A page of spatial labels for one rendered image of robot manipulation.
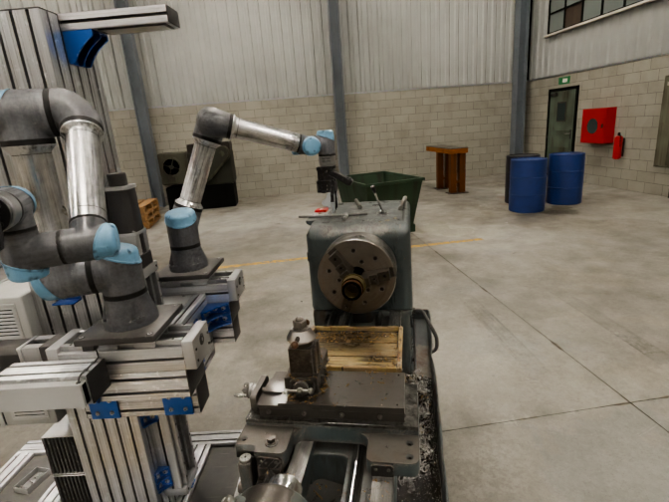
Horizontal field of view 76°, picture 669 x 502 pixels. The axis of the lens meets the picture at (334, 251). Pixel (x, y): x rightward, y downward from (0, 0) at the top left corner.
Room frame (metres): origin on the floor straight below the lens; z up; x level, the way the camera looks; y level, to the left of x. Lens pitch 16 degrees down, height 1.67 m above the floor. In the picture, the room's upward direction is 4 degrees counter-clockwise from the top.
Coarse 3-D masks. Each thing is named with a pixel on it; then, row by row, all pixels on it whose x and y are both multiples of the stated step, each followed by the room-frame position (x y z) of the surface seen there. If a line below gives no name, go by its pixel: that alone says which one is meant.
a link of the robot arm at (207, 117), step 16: (208, 112) 1.69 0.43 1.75; (224, 112) 1.70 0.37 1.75; (208, 128) 1.68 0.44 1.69; (224, 128) 1.67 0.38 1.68; (240, 128) 1.69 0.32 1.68; (256, 128) 1.71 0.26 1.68; (272, 128) 1.73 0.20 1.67; (272, 144) 1.73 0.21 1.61; (288, 144) 1.74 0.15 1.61; (304, 144) 1.73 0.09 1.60; (320, 144) 1.75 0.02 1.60
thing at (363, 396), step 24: (264, 384) 1.09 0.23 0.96; (336, 384) 1.04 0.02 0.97; (360, 384) 1.03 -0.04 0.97; (384, 384) 1.02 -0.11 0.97; (264, 408) 0.99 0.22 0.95; (288, 408) 0.98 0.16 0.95; (312, 408) 0.96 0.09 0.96; (336, 408) 0.95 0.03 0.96; (360, 408) 0.94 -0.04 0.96; (384, 408) 0.93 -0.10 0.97
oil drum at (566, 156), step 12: (552, 156) 7.66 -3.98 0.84; (564, 156) 7.46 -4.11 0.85; (576, 156) 7.41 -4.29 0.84; (552, 168) 7.64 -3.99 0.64; (564, 168) 7.45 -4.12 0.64; (576, 168) 7.41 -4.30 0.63; (552, 180) 7.62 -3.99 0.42; (564, 180) 7.45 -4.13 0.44; (576, 180) 7.41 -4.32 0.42; (552, 192) 7.60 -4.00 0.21; (564, 192) 7.44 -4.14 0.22; (576, 192) 7.42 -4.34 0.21; (564, 204) 7.43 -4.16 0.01
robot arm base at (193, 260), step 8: (176, 248) 1.60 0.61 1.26; (184, 248) 1.60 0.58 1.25; (192, 248) 1.61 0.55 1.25; (200, 248) 1.65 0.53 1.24; (176, 256) 1.60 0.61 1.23; (184, 256) 1.59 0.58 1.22; (192, 256) 1.61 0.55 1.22; (200, 256) 1.63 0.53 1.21; (176, 264) 1.59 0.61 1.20; (184, 264) 1.58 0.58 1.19; (192, 264) 1.60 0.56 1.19; (200, 264) 1.61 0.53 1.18; (176, 272) 1.59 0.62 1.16; (184, 272) 1.58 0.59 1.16
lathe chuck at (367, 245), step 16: (336, 240) 1.68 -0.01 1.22; (352, 240) 1.60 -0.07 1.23; (368, 240) 1.61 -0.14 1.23; (352, 256) 1.60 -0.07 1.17; (368, 256) 1.59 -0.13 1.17; (384, 256) 1.58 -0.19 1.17; (320, 272) 1.63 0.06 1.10; (336, 272) 1.61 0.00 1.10; (336, 288) 1.61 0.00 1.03; (368, 288) 1.59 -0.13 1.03; (384, 288) 1.58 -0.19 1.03; (336, 304) 1.62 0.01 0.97; (352, 304) 1.60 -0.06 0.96; (368, 304) 1.59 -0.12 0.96
